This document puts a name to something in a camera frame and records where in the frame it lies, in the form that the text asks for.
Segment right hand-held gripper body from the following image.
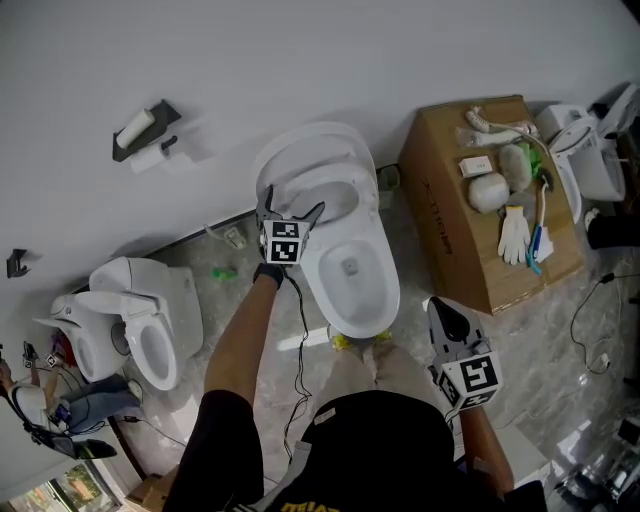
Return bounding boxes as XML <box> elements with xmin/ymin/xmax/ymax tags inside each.
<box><xmin>427</xmin><ymin>349</ymin><xmax>504</xmax><ymax>413</ymax></box>

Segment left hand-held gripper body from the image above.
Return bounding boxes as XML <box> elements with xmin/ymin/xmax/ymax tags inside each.
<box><xmin>256</xmin><ymin>212</ymin><xmax>315</xmax><ymax>266</ymax></box>

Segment person's right forearm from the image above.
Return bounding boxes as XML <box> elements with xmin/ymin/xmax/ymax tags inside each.
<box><xmin>457</xmin><ymin>404</ymin><xmax>515</xmax><ymax>496</ymax></box>

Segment person's left forearm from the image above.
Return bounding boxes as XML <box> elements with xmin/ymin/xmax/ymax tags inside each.
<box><xmin>203</xmin><ymin>279</ymin><xmax>281</xmax><ymax>401</ymax></box>

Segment toilet brush with holder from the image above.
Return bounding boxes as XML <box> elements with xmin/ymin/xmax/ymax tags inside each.
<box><xmin>203</xmin><ymin>223</ymin><xmax>247</xmax><ymax>250</ymax></box>

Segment white toilet lid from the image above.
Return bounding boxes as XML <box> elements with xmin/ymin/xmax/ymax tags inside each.
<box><xmin>252</xmin><ymin>121</ymin><xmax>379</xmax><ymax>211</ymax></box>

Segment white toilet with square tank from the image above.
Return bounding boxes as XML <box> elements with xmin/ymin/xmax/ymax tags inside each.
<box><xmin>88</xmin><ymin>256</ymin><xmax>205</xmax><ymax>392</ymax></box>

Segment egg-shaped white toilet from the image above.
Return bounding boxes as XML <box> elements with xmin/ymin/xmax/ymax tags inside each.
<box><xmin>32</xmin><ymin>292</ymin><xmax>134</xmax><ymax>384</ymax></box>

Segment small white toilet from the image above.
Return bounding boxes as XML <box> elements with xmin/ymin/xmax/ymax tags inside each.
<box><xmin>534</xmin><ymin>102</ymin><xmax>628</xmax><ymax>225</ymax></box>

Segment black wristband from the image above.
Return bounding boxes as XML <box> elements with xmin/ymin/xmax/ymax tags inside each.
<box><xmin>252</xmin><ymin>262</ymin><xmax>285</xmax><ymax>290</ymax></box>

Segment person's beige trousers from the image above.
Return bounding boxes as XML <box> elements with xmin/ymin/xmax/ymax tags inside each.
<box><xmin>327</xmin><ymin>344</ymin><xmax>441</xmax><ymax>401</ymax></box>

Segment clear plastic container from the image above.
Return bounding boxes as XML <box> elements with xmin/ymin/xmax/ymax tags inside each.
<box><xmin>375</xmin><ymin>164</ymin><xmax>402</xmax><ymax>209</ymax></box>

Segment white work glove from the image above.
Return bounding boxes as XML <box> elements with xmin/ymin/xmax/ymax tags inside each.
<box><xmin>497</xmin><ymin>204</ymin><xmax>531</xmax><ymax>266</ymax></box>

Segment white paper sheet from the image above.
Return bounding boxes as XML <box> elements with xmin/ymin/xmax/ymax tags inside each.
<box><xmin>532</xmin><ymin>234</ymin><xmax>555</xmax><ymax>264</ymax></box>

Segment large cardboard box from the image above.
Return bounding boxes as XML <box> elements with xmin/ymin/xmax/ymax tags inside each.
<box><xmin>398</xmin><ymin>94</ymin><xmax>586</xmax><ymax>316</ymax></box>

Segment person's black shirt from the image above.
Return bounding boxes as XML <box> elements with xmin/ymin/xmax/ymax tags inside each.
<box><xmin>162</xmin><ymin>389</ymin><xmax>549</xmax><ymax>512</ymax></box>

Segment white round pouch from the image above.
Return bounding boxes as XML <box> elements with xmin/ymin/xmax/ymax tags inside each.
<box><xmin>468</xmin><ymin>172</ymin><xmax>511</xmax><ymax>214</ymax></box>

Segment white paper tube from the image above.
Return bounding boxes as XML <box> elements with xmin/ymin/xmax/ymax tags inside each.
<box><xmin>116</xmin><ymin>108</ymin><xmax>156</xmax><ymax>150</ymax></box>

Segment small white box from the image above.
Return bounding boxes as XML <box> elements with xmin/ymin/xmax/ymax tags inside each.
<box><xmin>458</xmin><ymin>156</ymin><xmax>494</xmax><ymax>178</ymax></box>

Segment fluffy grey duster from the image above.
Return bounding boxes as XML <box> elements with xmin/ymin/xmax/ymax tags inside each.
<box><xmin>498</xmin><ymin>143</ymin><xmax>534</xmax><ymax>194</ymax></box>

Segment clear plastic bag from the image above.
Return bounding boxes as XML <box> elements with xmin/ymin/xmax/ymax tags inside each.
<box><xmin>454</xmin><ymin>126</ymin><xmax>485</xmax><ymax>149</ymax></box>

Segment green cloth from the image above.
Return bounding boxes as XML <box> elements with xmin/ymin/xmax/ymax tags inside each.
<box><xmin>517</xmin><ymin>142</ymin><xmax>544</xmax><ymax>176</ymax></box>

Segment white handheld sprayer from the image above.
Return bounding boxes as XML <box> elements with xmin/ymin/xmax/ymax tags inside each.
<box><xmin>464</xmin><ymin>105</ymin><xmax>551</xmax><ymax>174</ymax></box>

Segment red container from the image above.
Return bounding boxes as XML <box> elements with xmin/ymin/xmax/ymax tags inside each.
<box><xmin>49</xmin><ymin>333</ymin><xmax>76</xmax><ymax>369</ymax></box>

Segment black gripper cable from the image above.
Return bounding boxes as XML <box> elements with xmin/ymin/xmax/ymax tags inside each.
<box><xmin>282</xmin><ymin>267</ymin><xmax>314</xmax><ymax>461</ymax></box>

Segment blue handled brush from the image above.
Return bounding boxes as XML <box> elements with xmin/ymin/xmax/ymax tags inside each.
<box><xmin>525</xmin><ymin>172</ymin><xmax>555</xmax><ymax>276</ymax></box>

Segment black looped cable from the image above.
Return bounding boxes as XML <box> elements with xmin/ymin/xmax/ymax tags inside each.
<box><xmin>569</xmin><ymin>272</ymin><xmax>619</xmax><ymax>371</ymax></box>

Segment black wall tissue holder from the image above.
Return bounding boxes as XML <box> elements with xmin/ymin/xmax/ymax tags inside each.
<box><xmin>112</xmin><ymin>98</ymin><xmax>183</xmax><ymax>163</ymax></box>

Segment small black wall holder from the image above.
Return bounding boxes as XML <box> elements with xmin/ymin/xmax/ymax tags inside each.
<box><xmin>6</xmin><ymin>248</ymin><xmax>31</xmax><ymax>280</ymax></box>

